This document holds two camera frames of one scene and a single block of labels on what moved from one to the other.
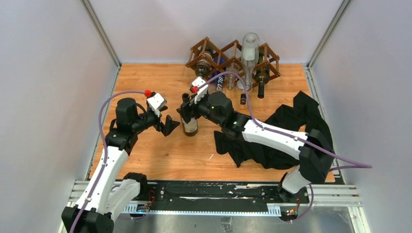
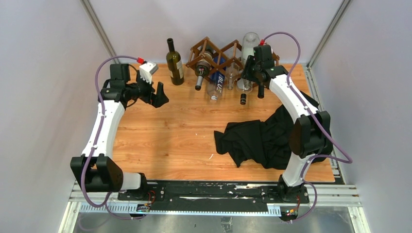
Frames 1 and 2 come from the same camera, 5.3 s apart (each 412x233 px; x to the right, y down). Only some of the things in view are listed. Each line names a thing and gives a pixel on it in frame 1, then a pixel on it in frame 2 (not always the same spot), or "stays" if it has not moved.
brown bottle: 202,68 stays
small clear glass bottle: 231,75 stays
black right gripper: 189,108 to 254,73
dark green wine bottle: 191,129 to 175,64
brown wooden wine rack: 257,66 stays
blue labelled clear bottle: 217,80 stays
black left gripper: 162,124 to 145,91
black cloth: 303,115 stays
